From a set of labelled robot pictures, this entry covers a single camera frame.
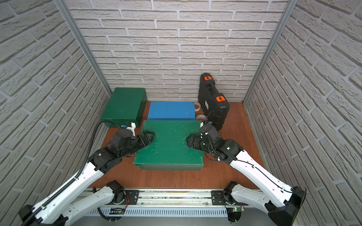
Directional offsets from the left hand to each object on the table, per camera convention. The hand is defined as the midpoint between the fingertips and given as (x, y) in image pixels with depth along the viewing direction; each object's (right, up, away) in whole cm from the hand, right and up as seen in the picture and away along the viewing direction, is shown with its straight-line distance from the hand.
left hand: (153, 135), depth 72 cm
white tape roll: (+26, +18, +42) cm, 52 cm away
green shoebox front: (+9, -7, -4) cm, 12 cm away
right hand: (+21, -3, 0) cm, 21 cm away
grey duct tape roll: (+29, +9, +34) cm, 46 cm away
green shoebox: (-28, +18, +31) cm, 46 cm away
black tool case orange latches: (+35, +16, +12) cm, 41 cm away
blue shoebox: (+7, +13, +25) cm, 29 cm away
